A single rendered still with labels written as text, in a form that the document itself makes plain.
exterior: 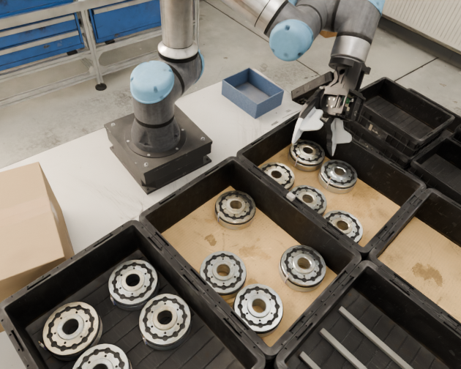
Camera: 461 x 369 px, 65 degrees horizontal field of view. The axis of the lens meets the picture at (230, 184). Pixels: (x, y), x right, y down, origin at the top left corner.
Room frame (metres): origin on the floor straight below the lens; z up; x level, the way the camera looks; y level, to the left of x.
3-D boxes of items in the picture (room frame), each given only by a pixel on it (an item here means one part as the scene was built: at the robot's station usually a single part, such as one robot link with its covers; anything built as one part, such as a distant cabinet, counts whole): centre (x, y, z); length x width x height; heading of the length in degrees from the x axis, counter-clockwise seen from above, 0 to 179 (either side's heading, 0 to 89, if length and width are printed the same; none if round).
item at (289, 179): (0.67, -0.12, 0.86); 0.10 x 0.10 x 0.01
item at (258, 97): (1.23, -0.05, 0.74); 0.20 x 0.15 x 0.07; 47
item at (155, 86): (0.85, 0.24, 0.97); 0.13 x 0.12 x 0.14; 158
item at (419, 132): (1.44, -0.76, 0.37); 0.40 x 0.30 x 0.45; 43
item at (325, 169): (0.71, -0.30, 0.86); 0.10 x 0.10 x 0.01
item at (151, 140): (0.84, 0.25, 0.85); 0.15 x 0.15 x 0.10
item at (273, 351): (0.43, -0.05, 0.92); 0.40 x 0.30 x 0.02; 48
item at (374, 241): (0.65, -0.25, 0.92); 0.40 x 0.30 x 0.02; 48
